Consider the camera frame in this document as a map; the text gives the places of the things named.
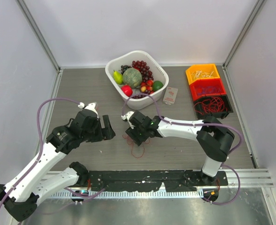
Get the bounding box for cable bundle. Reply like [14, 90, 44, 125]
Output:
[122, 134, 152, 159]

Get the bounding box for white cable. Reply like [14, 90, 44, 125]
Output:
[191, 67, 206, 80]
[203, 68, 215, 79]

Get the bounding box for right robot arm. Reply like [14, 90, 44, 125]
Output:
[121, 111, 235, 185]

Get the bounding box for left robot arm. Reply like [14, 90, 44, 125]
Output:
[0, 109, 115, 222]

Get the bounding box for dark red grapes front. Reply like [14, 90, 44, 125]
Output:
[131, 91, 153, 99]

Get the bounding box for red yellow cherries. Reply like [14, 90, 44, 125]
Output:
[140, 80, 153, 94]

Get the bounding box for red apple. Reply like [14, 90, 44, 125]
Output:
[121, 85, 133, 97]

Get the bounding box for white red card box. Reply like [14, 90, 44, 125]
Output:
[163, 87, 178, 105]

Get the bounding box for green lime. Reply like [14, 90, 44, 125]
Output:
[152, 81, 164, 92]

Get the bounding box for green melon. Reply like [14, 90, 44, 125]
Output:
[123, 68, 142, 88]

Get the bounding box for red grape bunch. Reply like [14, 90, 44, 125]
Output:
[132, 60, 153, 82]

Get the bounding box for green pear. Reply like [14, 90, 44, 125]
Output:
[113, 71, 123, 85]

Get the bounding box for dark purple grape bunch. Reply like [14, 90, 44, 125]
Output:
[121, 65, 131, 72]

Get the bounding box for yellow storage bin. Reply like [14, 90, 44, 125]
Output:
[185, 64, 220, 85]

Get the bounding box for black storage bin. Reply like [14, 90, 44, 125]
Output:
[193, 95, 233, 120]

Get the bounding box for red storage bin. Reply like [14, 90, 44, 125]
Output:
[189, 78, 226, 101]

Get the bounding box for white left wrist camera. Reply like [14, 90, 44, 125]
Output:
[78, 102, 99, 118]

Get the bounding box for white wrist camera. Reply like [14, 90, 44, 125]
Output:
[78, 102, 99, 118]
[121, 111, 135, 129]

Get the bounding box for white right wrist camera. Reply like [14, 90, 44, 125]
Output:
[121, 111, 135, 129]

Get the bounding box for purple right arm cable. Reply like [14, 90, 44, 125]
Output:
[121, 93, 243, 207]

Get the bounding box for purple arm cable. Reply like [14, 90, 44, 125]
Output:
[0, 97, 109, 225]
[121, 93, 243, 207]

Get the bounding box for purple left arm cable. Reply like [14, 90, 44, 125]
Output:
[0, 97, 109, 225]

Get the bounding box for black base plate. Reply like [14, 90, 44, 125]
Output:
[89, 170, 229, 193]

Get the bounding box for aluminium rail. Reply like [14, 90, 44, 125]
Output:
[50, 169, 274, 199]

